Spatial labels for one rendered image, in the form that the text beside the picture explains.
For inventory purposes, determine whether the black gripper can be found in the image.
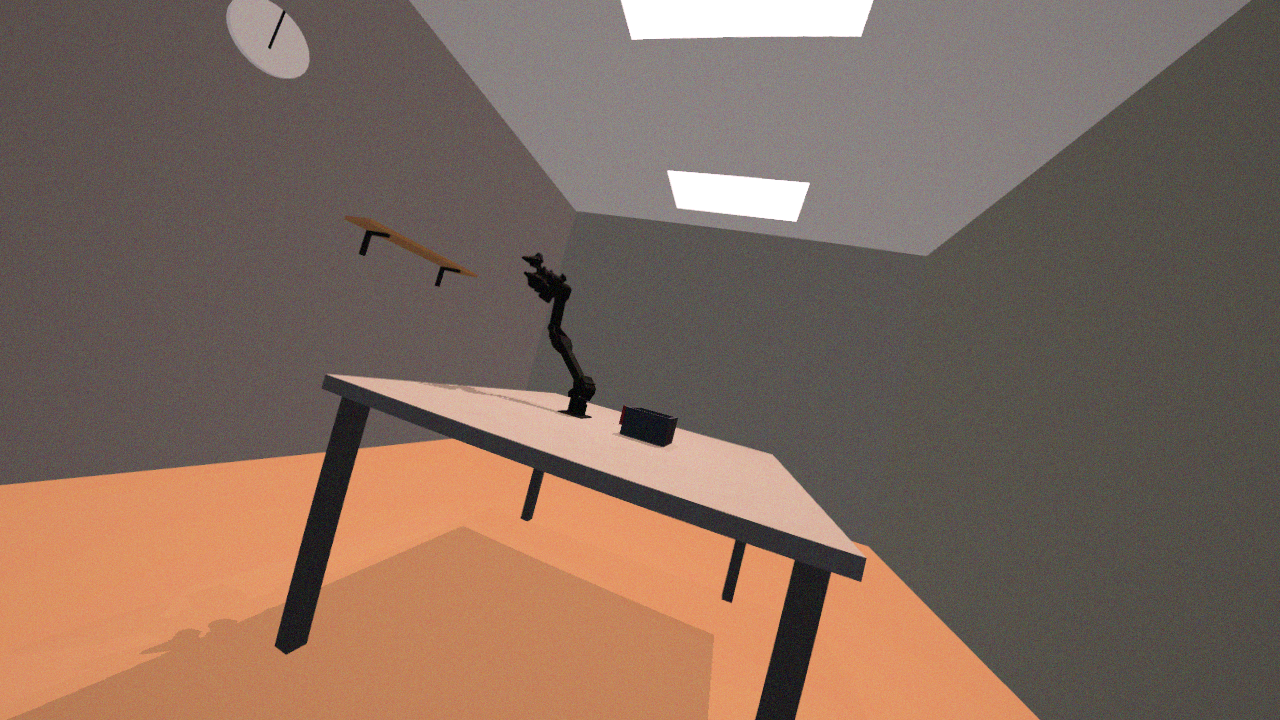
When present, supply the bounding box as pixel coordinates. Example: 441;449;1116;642
522;252;556;292

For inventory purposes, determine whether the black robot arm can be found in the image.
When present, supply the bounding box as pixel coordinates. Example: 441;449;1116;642
538;273;596;416

